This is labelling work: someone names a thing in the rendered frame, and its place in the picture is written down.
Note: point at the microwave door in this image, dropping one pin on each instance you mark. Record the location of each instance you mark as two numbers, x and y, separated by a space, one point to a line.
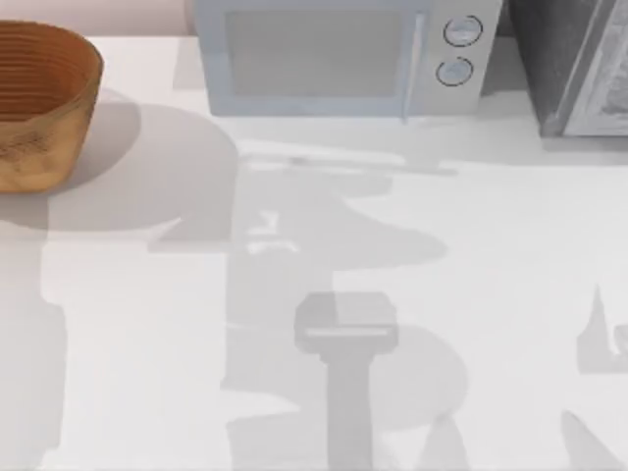
309 54

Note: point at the microwave knob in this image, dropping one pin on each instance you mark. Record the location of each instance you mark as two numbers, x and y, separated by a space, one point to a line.
454 71
462 30

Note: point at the pale microwave oven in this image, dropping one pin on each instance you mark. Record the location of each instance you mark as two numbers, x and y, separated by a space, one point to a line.
486 49

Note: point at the wooden basket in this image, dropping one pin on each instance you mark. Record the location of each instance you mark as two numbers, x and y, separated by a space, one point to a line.
44 122

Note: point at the grey cabinet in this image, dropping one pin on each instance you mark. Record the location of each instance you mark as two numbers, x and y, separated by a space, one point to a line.
554 59

